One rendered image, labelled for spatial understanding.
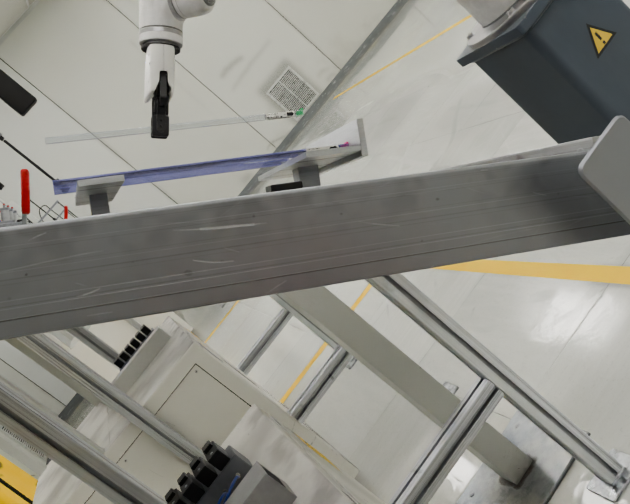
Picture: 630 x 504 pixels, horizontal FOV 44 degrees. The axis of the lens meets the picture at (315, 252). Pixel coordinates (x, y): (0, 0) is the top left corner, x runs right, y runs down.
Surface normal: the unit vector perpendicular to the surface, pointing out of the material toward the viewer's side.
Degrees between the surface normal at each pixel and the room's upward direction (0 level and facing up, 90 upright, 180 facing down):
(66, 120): 90
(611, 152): 90
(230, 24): 90
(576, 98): 90
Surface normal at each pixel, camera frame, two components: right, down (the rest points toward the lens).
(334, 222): 0.27, 0.01
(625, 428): -0.75, -0.63
